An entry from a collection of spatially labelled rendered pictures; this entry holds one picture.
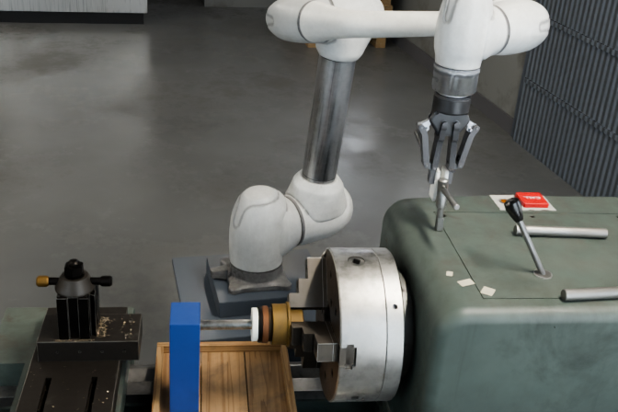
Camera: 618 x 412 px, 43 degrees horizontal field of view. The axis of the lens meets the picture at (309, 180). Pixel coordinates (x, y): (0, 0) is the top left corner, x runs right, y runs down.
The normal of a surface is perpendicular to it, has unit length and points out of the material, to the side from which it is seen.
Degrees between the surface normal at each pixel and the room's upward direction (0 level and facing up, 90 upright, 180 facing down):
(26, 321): 0
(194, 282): 0
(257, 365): 0
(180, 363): 90
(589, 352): 90
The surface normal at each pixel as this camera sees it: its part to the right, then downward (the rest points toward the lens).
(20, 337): 0.07, -0.90
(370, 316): 0.14, -0.26
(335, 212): 0.67, 0.39
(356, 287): 0.12, -0.58
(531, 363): 0.12, 0.43
